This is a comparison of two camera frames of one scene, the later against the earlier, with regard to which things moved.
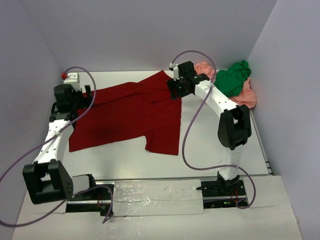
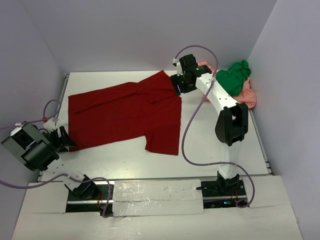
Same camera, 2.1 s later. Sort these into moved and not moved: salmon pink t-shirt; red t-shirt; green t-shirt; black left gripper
Moved: black left gripper
Not moved: salmon pink t-shirt; green t-shirt; red t-shirt
